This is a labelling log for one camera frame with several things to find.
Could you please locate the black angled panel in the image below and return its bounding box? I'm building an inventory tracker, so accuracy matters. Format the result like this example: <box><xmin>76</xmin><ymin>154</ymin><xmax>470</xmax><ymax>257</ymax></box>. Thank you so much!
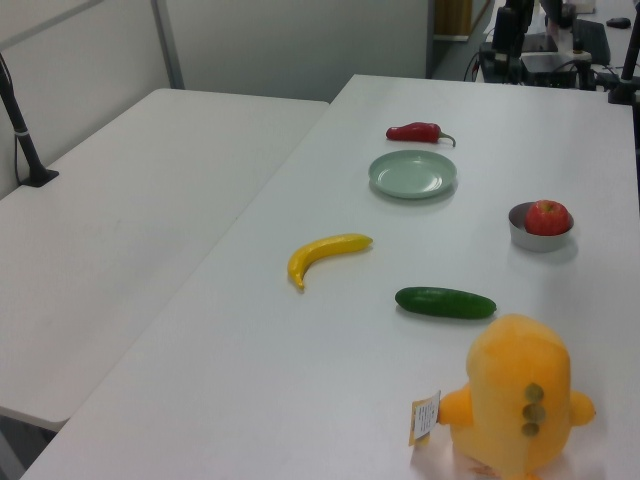
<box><xmin>572</xmin><ymin>18</ymin><xmax>612</xmax><ymax>65</ymax></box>

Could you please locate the red chili pepper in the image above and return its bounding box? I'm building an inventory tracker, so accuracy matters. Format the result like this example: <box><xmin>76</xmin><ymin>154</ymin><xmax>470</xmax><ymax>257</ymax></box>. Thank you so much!
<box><xmin>385</xmin><ymin>121</ymin><xmax>458</xmax><ymax>148</ymax></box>

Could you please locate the black pole with clamp base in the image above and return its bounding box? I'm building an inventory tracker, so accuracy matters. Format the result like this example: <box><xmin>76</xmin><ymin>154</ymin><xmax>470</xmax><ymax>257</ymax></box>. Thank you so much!
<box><xmin>606</xmin><ymin>0</ymin><xmax>640</xmax><ymax>106</ymax></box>

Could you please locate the black pole with flat base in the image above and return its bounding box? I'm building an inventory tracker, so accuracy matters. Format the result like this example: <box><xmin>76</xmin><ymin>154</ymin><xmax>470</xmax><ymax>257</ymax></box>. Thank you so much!
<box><xmin>0</xmin><ymin>52</ymin><xmax>60</xmax><ymax>189</ymax></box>

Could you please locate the red apple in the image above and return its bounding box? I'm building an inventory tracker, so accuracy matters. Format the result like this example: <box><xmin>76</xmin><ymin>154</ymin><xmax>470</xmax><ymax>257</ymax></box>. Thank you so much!
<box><xmin>523</xmin><ymin>199</ymin><xmax>571</xmax><ymax>237</ymax></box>

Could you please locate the pale green plate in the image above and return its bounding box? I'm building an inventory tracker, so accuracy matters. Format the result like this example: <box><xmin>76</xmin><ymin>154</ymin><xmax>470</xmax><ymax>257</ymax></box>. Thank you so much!
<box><xmin>368</xmin><ymin>149</ymin><xmax>458</xmax><ymax>200</ymax></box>

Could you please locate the dark upright background device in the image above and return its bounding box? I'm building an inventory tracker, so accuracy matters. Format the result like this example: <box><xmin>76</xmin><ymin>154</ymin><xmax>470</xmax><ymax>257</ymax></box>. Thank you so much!
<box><xmin>492</xmin><ymin>0</ymin><xmax>517</xmax><ymax>54</ymax></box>

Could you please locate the grey bowl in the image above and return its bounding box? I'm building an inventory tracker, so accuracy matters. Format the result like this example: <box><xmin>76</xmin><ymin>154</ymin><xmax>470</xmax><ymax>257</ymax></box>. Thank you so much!
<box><xmin>507</xmin><ymin>201</ymin><xmax>576</xmax><ymax>254</ymax></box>

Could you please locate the yellow banana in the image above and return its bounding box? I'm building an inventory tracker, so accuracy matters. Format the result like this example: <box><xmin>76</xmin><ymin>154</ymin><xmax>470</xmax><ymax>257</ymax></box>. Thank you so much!
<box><xmin>286</xmin><ymin>232</ymin><xmax>375</xmax><ymax>292</ymax></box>

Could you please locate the yellow plush toy with tag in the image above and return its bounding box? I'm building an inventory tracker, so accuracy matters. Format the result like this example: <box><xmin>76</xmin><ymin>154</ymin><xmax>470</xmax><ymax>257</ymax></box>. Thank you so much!
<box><xmin>408</xmin><ymin>313</ymin><xmax>598</xmax><ymax>480</ymax></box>

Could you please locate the black equipment box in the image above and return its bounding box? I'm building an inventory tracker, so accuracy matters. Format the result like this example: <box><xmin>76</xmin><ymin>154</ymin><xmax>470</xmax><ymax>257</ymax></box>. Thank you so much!
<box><xmin>519</xmin><ymin>52</ymin><xmax>577</xmax><ymax>87</ymax></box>

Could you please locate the wooden cabinet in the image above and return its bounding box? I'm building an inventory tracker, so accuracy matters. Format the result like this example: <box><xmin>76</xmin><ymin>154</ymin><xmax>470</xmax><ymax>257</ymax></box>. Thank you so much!
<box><xmin>432</xmin><ymin>0</ymin><xmax>474</xmax><ymax>41</ymax></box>

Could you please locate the green cucumber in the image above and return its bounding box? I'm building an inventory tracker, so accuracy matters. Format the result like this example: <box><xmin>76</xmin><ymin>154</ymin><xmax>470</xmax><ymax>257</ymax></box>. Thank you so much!
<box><xmin>394</xmin><ymin>286</ymin><xmax>498</xmax><ymax>321</ymax></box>

